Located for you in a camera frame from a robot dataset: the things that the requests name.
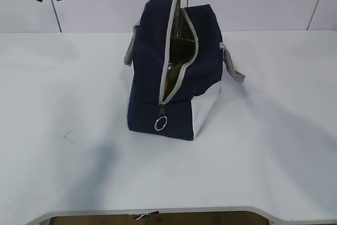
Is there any yellow banana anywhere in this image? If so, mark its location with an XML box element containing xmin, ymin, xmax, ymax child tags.
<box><xmin>164</xmin><ymin>62</ymin><xmax>183</xmax><ymax>99</ymax></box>

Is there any navy blue lunch bag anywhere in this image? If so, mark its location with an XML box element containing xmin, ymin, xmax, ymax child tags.
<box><xmin>124</xmin><ymin>0</ymin><xmax>245</xmax><ymax>141</ymax></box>

